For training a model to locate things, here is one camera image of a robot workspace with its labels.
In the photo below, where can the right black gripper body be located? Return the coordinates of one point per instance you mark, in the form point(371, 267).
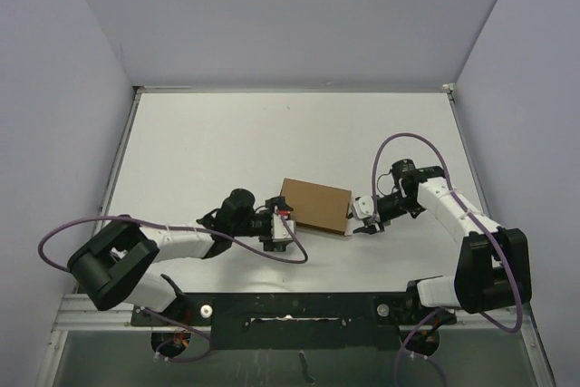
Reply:
point(391, 208)

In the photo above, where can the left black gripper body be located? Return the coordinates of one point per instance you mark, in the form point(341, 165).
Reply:
point(261, 219)

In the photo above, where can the brown cardboard box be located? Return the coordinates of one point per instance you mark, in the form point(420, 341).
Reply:
point(317, 207)

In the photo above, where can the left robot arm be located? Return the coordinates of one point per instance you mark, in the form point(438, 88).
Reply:
point(113, 267)

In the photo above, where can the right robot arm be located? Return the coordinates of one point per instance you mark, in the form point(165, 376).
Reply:
point(493, 261)

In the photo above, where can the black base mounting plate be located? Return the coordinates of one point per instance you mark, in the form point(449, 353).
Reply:
point(300, 321)

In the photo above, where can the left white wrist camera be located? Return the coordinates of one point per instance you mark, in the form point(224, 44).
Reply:
point(283, 228)

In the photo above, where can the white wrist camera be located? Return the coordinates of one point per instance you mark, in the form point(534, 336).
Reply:
point(283, 228)
point(363, 209)

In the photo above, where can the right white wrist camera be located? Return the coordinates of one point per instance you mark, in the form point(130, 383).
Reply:
point(363, 209)

